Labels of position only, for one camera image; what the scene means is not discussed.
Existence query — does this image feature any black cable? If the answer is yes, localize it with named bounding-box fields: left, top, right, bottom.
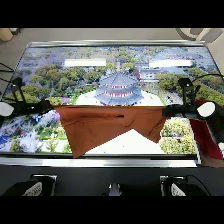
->
left=0, top=62, right=16, bottom=85
left=192, top=72, right=224, bottom=84

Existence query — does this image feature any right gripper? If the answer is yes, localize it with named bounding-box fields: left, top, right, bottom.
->
left=161, top=103, right=186, bottom=119

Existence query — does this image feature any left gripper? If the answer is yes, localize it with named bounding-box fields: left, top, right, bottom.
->
left=31, top=99, right=55, bottom=117

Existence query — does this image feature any silver frame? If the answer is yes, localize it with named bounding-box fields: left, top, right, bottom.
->
left=0, top=39, right=208, bottom=197

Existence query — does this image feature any red garment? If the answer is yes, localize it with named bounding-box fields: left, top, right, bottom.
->
left=188, top=99, right=224, bottom=168

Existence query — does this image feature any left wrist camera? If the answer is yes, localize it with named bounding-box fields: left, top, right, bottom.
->
left=10, top=77, right=27, bottom=104

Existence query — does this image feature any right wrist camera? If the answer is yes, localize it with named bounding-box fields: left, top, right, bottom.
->
left=177, top=77, right=202, bottom=106

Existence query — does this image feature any orange-brown garment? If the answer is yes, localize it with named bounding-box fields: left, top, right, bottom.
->
left=53, top=104, right=168, bottom=160

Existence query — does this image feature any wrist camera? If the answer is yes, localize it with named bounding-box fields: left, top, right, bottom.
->
left=177, top=77, right=202, bottom=106
left=10, top=77, right=27, bottom=104

